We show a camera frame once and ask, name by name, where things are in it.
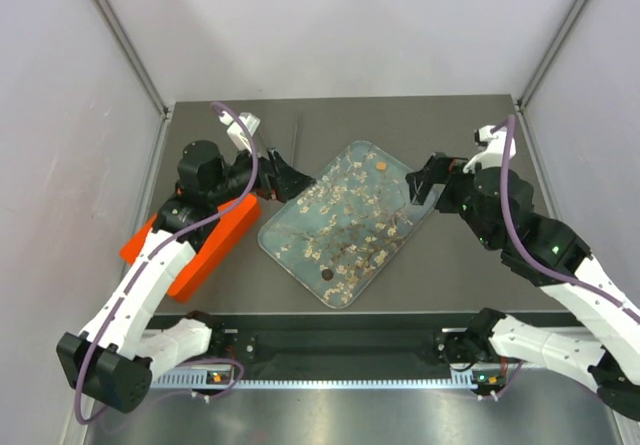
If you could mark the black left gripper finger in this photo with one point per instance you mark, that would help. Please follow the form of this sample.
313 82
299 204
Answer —
277 164
291 183

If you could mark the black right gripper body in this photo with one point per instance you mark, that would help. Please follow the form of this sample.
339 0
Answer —
458 193

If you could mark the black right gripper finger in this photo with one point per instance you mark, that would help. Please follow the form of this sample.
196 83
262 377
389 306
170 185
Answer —
439 165
420 185

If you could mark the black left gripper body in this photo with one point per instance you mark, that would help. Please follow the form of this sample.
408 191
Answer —
239 173

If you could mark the silver metal tongs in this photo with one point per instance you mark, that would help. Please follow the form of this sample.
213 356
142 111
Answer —
267 142

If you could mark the orange box lid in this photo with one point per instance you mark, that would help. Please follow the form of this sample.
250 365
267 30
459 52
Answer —
233 226

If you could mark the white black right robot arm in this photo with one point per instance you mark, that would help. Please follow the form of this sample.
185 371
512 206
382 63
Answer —
497 205

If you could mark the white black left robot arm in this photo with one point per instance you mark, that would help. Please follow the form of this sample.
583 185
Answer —
110 360

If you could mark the dark round chocolate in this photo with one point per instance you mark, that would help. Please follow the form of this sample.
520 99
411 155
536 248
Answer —
327 274

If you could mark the blossom pattern serving tray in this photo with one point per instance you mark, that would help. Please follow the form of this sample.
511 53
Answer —
353 221

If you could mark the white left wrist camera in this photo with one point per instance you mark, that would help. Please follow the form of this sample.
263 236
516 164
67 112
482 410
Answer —
236 133

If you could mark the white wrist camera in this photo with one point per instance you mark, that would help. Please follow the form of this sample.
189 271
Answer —
491 145
236 133

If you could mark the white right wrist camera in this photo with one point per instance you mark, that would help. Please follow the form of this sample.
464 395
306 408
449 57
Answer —
491 145

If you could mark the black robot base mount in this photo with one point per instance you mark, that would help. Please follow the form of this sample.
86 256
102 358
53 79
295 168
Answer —
433 337

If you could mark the grey slotted cable duct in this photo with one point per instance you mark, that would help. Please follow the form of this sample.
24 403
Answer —
218 380

